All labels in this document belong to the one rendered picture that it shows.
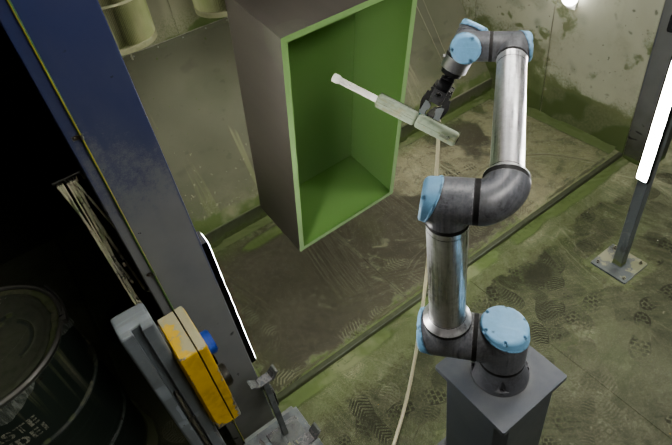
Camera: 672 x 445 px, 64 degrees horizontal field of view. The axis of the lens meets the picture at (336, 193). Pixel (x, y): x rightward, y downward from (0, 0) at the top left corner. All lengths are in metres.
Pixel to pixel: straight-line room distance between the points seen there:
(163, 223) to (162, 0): 2.01
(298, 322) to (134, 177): 1.68
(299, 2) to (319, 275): 1.64
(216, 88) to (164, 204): 1.98
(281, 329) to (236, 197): 0.91
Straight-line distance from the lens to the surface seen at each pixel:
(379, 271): 3.03
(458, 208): 1.30
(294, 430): 1.75
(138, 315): 1.00
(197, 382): 1.09
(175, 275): 1.62
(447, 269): 1.48
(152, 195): 1.44
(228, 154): 3.35
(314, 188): 2.86
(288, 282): 3.07
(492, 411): 1.93
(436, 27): 4.16
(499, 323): 1.77
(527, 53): 1.70
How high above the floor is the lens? 2.35
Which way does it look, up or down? 41 degrees down
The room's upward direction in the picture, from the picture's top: 10 degrees counter-clockwise
